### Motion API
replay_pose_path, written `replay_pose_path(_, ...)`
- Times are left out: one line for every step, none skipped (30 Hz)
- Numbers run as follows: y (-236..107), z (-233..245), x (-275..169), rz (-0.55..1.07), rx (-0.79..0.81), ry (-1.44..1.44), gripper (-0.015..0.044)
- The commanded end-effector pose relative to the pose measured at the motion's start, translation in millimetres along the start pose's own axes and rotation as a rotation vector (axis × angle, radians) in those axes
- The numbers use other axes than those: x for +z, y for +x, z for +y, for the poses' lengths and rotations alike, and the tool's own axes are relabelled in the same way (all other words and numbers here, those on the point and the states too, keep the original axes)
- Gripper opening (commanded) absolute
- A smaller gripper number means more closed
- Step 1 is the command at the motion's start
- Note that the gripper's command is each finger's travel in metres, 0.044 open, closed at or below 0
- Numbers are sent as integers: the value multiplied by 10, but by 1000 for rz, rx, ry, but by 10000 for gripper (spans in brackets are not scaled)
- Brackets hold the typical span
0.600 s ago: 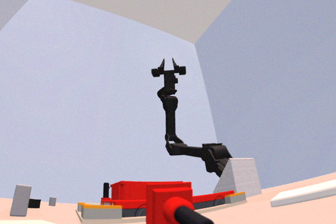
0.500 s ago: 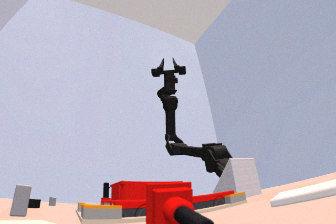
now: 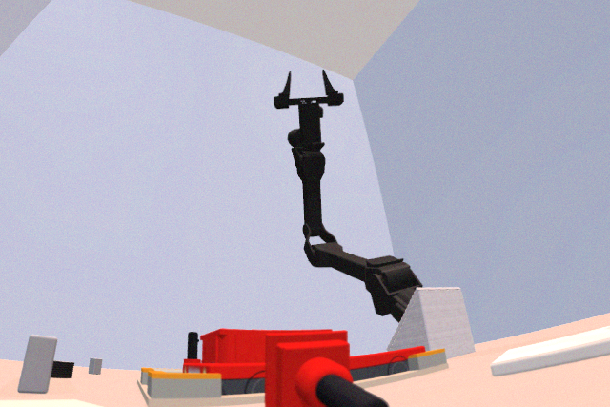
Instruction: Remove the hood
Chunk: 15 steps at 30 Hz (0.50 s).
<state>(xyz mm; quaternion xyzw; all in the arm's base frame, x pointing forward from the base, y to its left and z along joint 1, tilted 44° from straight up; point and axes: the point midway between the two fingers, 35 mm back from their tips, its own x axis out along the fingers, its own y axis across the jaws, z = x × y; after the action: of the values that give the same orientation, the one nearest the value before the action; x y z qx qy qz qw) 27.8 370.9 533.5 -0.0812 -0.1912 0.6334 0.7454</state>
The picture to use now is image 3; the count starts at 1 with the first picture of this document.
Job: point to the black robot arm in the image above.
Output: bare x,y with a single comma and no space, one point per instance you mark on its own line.
390,281

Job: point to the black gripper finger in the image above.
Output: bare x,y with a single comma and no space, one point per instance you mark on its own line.
287,87
327,85

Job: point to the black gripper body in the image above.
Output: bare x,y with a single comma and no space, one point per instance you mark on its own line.
309,112

